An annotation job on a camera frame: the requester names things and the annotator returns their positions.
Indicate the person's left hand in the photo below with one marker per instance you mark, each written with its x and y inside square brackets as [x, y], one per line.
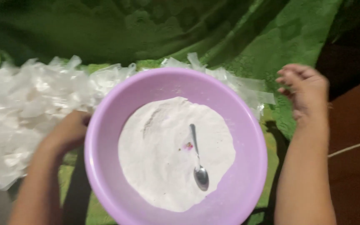
[67, 131]

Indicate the person's right hand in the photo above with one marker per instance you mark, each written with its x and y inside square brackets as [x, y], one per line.
[308, 90]

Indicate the person's right fingers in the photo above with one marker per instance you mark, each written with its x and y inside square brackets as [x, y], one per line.
[287, 79]

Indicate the lilac plastic basin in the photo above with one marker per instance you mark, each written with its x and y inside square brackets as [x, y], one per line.
[176, 147]

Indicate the green patterned cloth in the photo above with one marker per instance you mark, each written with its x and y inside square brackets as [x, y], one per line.
[230, 37]

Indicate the metal spoon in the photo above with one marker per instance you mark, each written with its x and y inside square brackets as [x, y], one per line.
[198, 162]

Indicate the white powder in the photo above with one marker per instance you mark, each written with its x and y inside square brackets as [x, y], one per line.
[173, 153]

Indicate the pile of clear plastic bags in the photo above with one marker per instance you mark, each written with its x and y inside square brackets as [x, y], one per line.
[42, 109]

